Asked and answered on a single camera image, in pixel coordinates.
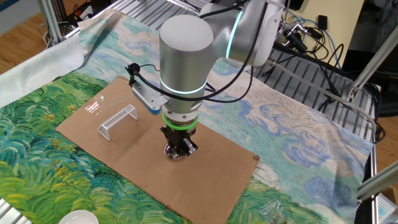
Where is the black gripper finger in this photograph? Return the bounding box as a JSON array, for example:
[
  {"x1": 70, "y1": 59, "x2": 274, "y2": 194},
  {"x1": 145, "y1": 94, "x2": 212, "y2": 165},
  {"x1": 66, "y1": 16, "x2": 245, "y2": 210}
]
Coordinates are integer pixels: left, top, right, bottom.
[
  {"x1": 179, "y1": 138, "x2": 199, "y2": 157},
  {"x1": 164, "y1": 134, "x2": 182, "y2": 157}
]

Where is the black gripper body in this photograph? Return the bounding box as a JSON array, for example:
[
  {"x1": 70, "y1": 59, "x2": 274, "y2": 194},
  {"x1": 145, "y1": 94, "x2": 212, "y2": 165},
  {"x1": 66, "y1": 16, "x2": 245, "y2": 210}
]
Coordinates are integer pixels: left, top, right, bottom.
[{"x1": 160, "y1": 124, "x2": 198, "y2": 141}]

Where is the small steel plate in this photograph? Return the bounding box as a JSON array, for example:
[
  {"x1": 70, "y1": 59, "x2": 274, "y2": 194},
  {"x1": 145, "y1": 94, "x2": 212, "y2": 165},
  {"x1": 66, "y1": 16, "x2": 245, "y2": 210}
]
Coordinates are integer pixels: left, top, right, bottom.
[{"x1": 164, "y1": 143, "x2": 187, "y2": 161}]

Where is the brown cardboard sheet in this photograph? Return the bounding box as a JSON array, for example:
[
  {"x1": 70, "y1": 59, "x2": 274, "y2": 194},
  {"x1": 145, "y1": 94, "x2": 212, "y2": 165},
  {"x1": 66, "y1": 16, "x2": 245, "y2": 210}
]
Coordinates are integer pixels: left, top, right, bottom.
[{"x1": 55, "y1": 76, "x2": 261, "y2": 224}]

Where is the white mesh arch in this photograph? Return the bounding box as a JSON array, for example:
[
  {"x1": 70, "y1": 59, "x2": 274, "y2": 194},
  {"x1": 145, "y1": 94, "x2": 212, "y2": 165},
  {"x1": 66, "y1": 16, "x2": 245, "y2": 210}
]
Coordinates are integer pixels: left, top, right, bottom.
[{"x1": 97, "y1": 104, "x2": 139, "y2": 141}]

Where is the painted landscape tablecloth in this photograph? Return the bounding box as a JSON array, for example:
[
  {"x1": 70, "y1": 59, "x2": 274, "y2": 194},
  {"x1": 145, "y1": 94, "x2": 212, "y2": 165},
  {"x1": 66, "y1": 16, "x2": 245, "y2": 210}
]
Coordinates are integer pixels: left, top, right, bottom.
[{"x1": 0, "y1": 7, "x2": 374, "y2": 224}]

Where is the clear plastic bag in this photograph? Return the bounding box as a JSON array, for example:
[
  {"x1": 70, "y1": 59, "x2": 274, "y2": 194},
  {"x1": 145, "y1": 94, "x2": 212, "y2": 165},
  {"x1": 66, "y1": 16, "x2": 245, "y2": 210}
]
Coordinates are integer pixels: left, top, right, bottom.
[{"x1": 258, "y1": 199, "x2": 292, "y2": 224}]

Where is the white ceramic dish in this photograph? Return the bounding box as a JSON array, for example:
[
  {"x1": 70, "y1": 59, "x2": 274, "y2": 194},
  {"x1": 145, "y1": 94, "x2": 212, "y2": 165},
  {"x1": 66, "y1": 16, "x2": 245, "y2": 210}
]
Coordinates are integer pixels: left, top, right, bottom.
[{"x1": 58, "y1": 209, "x2": 100, "y2": 224}]

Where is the power strip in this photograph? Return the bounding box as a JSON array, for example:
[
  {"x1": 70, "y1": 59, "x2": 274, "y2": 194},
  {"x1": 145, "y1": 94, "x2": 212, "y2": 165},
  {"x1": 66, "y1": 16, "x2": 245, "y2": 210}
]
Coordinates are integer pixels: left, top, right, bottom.
[{"x1": 73, "y1": 2, "x2": 94, "y2": 19}]

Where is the black power adapter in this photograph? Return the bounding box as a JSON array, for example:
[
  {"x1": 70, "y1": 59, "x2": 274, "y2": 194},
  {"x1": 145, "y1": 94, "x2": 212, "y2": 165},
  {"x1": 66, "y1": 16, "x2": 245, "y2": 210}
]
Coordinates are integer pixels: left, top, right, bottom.
[{"x1": 317, "y1": 14, "x2": 329, "y2": 31}]

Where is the beige board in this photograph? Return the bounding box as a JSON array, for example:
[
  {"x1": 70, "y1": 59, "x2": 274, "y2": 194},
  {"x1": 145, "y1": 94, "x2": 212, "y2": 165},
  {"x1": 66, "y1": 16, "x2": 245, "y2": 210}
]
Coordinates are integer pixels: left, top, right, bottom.
[{"x1": 289, "y1": 0, "x2": 365, "y2": 68}]

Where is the white perforated tray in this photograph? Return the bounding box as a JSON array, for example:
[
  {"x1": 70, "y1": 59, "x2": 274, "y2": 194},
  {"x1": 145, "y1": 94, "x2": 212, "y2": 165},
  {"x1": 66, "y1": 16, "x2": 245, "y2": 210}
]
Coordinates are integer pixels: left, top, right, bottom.
[{"x1": 377, "y1": 192, "x2": 398, "y2": 224}]

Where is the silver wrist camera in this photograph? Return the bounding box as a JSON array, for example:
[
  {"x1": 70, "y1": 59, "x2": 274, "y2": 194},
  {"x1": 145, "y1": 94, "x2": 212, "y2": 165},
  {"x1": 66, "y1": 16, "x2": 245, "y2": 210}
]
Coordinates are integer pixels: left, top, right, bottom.
[{"x1": 131, "y1": 83, "x2": 170, "y2": 115}]

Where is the black camera cable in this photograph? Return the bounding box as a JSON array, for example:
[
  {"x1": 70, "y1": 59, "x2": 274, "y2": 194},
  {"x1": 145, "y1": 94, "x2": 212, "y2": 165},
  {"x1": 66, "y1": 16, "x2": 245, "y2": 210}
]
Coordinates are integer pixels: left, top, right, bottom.
[{"x1": 126, "y1": 0, "x2": 271, "y2": 104}]

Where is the grey hose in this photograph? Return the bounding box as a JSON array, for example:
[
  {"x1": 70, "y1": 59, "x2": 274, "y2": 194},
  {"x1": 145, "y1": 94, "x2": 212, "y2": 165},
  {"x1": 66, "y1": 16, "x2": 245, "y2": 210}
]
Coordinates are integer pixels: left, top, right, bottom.
[{"x1": 266, "y1": 58, "x2": 377, "y2": 142}]

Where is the black camera on clamp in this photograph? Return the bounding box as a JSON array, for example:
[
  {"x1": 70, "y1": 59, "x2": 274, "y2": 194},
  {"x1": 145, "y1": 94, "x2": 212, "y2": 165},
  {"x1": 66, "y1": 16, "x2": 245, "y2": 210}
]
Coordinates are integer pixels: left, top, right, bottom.
[{"x1": 278, "y1": 23, "x2": 309, "y2": 54}]

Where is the aluminium frame post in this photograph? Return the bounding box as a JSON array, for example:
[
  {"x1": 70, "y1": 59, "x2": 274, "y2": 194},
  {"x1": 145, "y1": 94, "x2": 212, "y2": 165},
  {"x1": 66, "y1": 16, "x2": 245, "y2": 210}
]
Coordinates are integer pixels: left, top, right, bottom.
[
  {"x1": 37, "y1": 0, "x2": 65, "y2": 49},
  {"x1": 356, "y1": 161, "x2": 398, "y2": 202},
  {"x1": 347, "y1": 26, "x2": 398, "y2": 100}
]

